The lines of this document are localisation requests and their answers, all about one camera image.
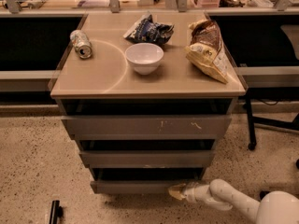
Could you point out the crushed soda can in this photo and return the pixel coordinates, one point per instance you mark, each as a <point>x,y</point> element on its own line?
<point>81,44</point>

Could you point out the brown yellow snack bag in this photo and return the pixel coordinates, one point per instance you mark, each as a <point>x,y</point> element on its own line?
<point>206,50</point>

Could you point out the blue crumpled chip bag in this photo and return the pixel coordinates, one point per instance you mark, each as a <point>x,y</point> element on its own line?
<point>145,30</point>

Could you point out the grey middle drawer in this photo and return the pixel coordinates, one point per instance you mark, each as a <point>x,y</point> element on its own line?
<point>147,153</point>

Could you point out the black object on floor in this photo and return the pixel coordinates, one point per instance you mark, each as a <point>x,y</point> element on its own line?
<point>56,212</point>

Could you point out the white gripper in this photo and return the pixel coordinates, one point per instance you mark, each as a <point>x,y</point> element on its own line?
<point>189,191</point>

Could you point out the grey bottom drawer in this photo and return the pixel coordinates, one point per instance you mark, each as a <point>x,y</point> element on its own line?
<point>142,180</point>

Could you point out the grey drawer cabinet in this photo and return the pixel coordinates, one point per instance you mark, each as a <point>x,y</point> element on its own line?
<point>107,74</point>

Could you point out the black table leg with caster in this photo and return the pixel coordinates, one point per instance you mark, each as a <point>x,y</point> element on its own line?
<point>269,83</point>

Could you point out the grey top drawer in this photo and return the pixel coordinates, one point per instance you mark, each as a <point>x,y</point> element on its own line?
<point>146,119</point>

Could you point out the white bowl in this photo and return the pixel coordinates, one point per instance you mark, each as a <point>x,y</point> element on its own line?
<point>144,58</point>

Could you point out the grey drawer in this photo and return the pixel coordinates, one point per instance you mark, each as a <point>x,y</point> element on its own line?
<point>147,153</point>
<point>142,180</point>
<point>146,119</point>

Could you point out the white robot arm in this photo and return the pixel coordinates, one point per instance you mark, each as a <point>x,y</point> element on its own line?
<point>276,207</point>

